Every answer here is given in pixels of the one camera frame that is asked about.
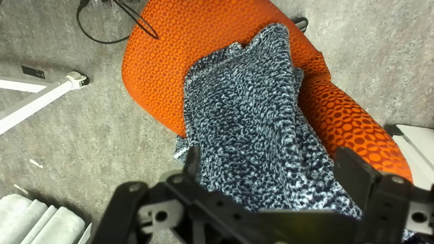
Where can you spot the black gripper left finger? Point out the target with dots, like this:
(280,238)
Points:
(193,164)

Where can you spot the orange patterned office chair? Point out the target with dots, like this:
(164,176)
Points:
(181,45)

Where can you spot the white flat board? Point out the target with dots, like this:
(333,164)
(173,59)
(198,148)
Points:
(421,143)

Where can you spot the grey ribbed panel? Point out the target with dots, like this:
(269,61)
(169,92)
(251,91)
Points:
(41,221)

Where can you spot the white stand leg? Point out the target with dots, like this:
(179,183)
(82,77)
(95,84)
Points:
(36,101)

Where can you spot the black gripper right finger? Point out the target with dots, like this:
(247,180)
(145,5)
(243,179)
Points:
(357,184)

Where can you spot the blue white speckled fleece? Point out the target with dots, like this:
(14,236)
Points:
(249,126)

